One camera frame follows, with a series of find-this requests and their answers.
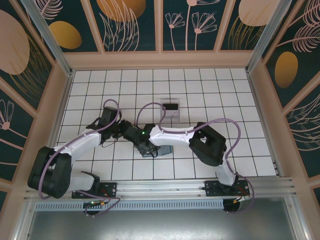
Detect wall panel pale circle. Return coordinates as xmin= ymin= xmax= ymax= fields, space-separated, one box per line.
xmin=0 ymin=0 xmax=56 ymax=120
xmin=218 ymin=0 xmax=272 ymax=52

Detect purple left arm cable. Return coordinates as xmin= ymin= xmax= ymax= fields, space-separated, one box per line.
xmin=37 ymin=99 xmax=123 ymax=201

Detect wall panel with golden oval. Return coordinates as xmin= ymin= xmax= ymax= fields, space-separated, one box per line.
xmin=261 ymin=0 xmax=320 ymax=111
xmin=41 ymin=0 xmax=103 ymax=54

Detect grey metal sheet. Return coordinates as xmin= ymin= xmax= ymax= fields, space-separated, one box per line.
xmin=26 ymin=209 xmax=300 ymax=240

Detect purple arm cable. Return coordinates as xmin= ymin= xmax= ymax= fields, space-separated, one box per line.
xmin=37 ymin=99 xmax=123 ymax=201
xmin=135 ymin=102 xmax=243 ymax=177

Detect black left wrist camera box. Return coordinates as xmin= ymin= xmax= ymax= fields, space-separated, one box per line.
xmin=101 ymin=106 xmax=120 ymax=124

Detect aluminium table edge strip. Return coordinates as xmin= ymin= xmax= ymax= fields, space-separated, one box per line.
xmin=247 ymin=71 xmax=281 ymax=177
xmin=48 ymin=71 xmax=76 ymax=156

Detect teal leather card holder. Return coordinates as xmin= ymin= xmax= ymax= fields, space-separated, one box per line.
xmin=140 ymin=144 xmax=174 ymax=159

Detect aluminium corner post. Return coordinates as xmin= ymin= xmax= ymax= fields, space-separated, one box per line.
xmin=245 ymin=0 xmax=299 ymax=74
xmin=19 ymin=0 xmax=75 ymax=76

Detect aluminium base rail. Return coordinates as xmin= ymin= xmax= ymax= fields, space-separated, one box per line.
xmin=24 ymin=176 xmax=296 ymax=201

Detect wall panel with flowers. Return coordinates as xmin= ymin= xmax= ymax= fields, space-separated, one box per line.
xmin=161 ymin=0 xmax=221 ymax=53
xmin=0 ymin=78 xmax=36 ymax=183

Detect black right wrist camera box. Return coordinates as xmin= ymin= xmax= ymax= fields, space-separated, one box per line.
xmin=123 ymin=124 xmax=145 ymax=145

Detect wall panel with leaf lines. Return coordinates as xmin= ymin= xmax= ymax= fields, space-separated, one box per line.
xmin=282 ymin=86 xmax=320 ymax=180

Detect white VIP card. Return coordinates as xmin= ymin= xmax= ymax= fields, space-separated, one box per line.
xmin=162 ymin=109 xmax=181 ymax=123

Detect black base electronics module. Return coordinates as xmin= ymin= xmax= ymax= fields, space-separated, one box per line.
xmin=223 ymin=196 xmax=251 ymax=214
xmin=83 ymin=199 xmax=107 ymax=217

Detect slotted grey cable duct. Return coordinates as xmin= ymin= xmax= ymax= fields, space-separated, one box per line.
xmin=34 ymin=199 xmax=225 ymax=211

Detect aluminium frame bar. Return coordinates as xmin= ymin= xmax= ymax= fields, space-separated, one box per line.
xmin=13 ymin=199 xmax=37 ymax=240
xmin=284 ymin=197 xmax=312 ymax=240

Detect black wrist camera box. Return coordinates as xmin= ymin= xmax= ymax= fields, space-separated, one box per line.
xmin=123 ymin=124 xmax=145 ymax=145
xmin=101 ymin=106 xmax=120 ymax=124

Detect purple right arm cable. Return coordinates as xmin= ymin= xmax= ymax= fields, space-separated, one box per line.
xmin=135 ymin=102 xmax=243 ymax=177

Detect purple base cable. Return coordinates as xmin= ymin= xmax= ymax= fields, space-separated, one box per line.
xmin=74 ymin=189 xmax=121 ymax=218
xmin=224 ymin=172 xmax=256 ymax=216

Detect wall panel golden circle leaves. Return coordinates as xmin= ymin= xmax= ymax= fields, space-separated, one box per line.
xmin=89 ymin=0 xmax=161 ymax=54

